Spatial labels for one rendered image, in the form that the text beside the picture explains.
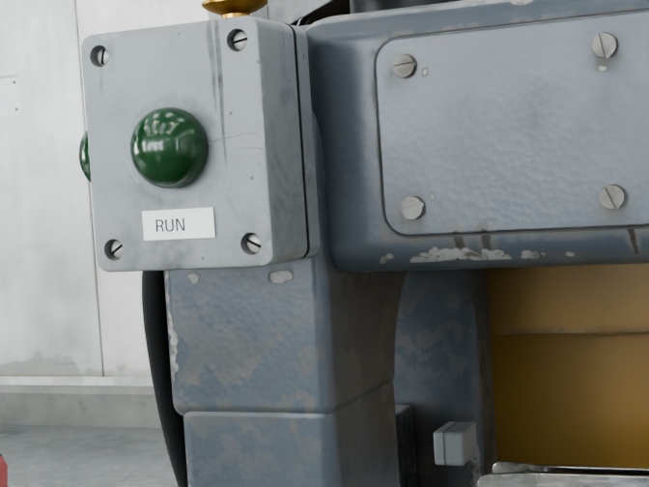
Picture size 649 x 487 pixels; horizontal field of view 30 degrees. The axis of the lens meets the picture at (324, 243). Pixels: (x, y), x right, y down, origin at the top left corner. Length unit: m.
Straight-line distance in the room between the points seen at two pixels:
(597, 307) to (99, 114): 0.34
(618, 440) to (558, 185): 0.33
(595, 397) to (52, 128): 6.21
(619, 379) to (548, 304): 0.08
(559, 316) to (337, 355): 0.24
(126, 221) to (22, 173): 6.53
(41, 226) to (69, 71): 0.88
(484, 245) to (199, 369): 0.13
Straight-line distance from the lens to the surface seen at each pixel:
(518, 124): 0.45
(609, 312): 0.70
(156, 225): 0.45
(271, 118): 0.44
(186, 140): 0.44
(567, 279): 0.70
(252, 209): 0.44
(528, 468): 0.65
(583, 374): 0.76
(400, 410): 0.68
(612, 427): 0.76
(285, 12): 0.76
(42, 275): 6.95
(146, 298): 0.53
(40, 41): 6.93
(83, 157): 0.48
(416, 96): 0.47
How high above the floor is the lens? 1.27
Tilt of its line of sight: 3 degrees down
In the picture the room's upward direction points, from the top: 4 degrees counter-clockwise
